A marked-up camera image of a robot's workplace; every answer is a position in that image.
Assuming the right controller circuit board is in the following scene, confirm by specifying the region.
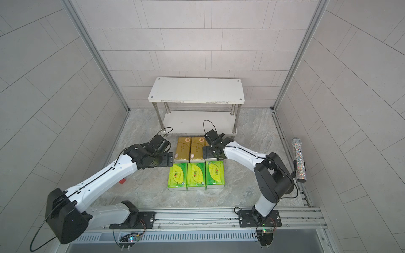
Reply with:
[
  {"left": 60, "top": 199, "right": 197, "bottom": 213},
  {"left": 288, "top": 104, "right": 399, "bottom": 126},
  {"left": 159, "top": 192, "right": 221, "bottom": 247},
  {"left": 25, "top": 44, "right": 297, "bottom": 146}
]
[{"left": 255, "top": 229, "right": 274, "bottom": 247}]

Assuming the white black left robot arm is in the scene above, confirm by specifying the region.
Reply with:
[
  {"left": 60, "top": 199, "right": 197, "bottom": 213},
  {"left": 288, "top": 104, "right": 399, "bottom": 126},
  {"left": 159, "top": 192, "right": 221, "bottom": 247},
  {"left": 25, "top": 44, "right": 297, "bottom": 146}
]
[{"left": 45, "top": 135, "right": 173, "bottom": 244}]

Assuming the aluminium corner frame post right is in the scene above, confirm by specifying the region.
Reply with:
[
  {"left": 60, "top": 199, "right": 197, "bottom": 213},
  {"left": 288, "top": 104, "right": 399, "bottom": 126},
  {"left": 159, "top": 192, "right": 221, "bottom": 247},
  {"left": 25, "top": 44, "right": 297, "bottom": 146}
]
[{"left": 272, "top": 0, "right": 329, "bottom": 112}]

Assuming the green tissue pack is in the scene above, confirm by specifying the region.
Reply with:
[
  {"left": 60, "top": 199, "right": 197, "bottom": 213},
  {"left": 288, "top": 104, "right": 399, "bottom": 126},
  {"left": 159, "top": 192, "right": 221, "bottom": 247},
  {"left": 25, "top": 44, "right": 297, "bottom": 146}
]
[
  {"left": 186, "top": 163, "right": 206, "bottom": 190},
  {"left": 206, "top": 161, "right": 225, "bottom": 189},
  {"left": 168, "top": 163, "right": 187, "bottom": 191}
]

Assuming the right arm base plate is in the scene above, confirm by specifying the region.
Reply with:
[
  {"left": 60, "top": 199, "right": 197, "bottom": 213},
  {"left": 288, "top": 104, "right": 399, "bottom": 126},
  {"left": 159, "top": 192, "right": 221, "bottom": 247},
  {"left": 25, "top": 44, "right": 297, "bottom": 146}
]
[{"left": 235, "top": 209, "right": 282, "bottom": 228}]

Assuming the aluminium corner frame post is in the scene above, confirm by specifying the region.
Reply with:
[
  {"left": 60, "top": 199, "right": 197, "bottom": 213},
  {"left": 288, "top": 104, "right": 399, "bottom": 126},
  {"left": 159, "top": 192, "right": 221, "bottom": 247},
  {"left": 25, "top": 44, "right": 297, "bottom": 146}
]
[
  {"left": 272, "top": 0, "right": 329, "bottom": 112},
  {"left": 61, "top": 0, "right": 130, "bottom": 114}
]

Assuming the controller circuit board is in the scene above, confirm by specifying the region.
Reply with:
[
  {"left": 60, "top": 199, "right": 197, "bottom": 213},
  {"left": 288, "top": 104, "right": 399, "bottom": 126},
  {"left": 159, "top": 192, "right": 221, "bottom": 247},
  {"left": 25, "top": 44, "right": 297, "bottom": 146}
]
[
  {"left": 255, "top": 229, "right": 274, "bottom": 247},
  {"left": 118, "top": 233, "right": 143, "bottom": 250}
]

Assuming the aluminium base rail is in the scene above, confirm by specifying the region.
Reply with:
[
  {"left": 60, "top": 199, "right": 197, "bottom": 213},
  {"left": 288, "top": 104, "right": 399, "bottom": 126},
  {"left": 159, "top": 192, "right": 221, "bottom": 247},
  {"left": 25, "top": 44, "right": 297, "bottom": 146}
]
[{"left": 78, "top": 207, "right": 327, "bottom": 235}]

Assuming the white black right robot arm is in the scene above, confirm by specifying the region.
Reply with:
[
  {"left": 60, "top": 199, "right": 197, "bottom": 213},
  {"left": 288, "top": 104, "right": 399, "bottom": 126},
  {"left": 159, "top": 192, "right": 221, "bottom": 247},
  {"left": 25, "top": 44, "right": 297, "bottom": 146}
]
[{"left": 204, "top": 129, "right": 295, "bottom": 218}]

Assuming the aluminium corner frame post left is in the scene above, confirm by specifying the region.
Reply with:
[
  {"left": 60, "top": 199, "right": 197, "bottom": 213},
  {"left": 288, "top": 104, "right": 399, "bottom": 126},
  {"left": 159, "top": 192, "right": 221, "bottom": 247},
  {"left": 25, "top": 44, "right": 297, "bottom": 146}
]
[{"left": 61, "top": 0, "right": 130, "bottom": 114}]

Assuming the left controller circuit board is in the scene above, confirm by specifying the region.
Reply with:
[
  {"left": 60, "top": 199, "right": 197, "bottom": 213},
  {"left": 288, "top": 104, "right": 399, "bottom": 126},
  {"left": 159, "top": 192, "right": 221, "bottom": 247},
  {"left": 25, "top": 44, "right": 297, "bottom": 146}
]
[{"left": 118, "top": 233, "right": 143, "bottom": 250}]

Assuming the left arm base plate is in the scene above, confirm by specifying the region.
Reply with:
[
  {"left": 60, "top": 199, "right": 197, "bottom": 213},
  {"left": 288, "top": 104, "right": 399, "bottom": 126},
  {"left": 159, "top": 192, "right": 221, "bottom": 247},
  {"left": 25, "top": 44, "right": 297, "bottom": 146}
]
[{"left": 109, "top": 211, "right": 156, "bottom": 229}]

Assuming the white two-tier metal shelf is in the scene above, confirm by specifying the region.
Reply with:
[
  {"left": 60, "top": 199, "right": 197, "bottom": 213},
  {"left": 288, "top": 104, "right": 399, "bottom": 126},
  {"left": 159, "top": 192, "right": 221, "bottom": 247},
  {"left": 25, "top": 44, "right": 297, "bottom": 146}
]
[{"left": 148, "top": 77, "right": 245, "bottom": 136}]

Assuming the glitter tube on stand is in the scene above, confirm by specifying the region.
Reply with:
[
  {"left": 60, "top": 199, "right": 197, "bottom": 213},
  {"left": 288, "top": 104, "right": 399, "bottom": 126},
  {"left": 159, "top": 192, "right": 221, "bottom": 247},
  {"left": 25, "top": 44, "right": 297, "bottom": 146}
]
[{"left": 291, "top": 138, "right": 307, "bottom": 183}]

